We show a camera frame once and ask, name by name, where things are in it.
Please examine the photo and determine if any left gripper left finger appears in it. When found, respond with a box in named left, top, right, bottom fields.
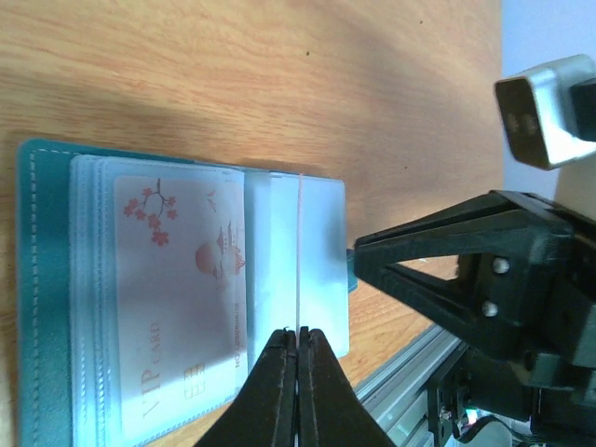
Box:
left=196, top=330, right=297, bottom=447

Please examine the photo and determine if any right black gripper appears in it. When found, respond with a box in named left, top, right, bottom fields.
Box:
left=354, top=190, right=595, bottom=396

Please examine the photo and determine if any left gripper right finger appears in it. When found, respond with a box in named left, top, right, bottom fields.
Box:
left=297, top=327, right=394, bottom=446

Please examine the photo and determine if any blue card holder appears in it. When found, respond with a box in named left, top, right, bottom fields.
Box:
left=16, top=139, right=351, bottom=446

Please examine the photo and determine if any red card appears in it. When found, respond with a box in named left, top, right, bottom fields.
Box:
left=295, top=173, right=304, bottom=334

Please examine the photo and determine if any front aluminium rail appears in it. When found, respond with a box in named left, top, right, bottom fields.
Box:
left=355, top=325, right=466, bottom=446

